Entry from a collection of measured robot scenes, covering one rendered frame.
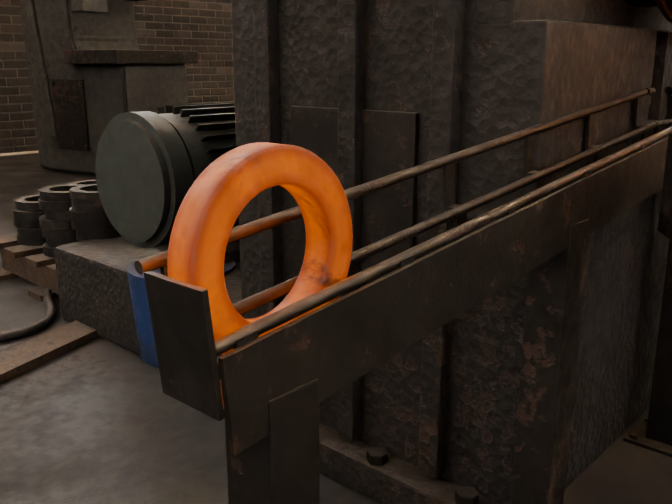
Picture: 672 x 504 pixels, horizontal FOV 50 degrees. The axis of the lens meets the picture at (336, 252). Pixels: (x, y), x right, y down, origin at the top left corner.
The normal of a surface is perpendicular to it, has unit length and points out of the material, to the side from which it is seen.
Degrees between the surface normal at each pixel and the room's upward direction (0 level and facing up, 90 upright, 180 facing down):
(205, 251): 90
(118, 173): 90
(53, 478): 0
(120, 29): 90
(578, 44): 90
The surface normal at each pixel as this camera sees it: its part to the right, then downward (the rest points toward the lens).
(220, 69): 0.74, 0.17
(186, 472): 0.00, -0.97
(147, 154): -0.67, 0.19
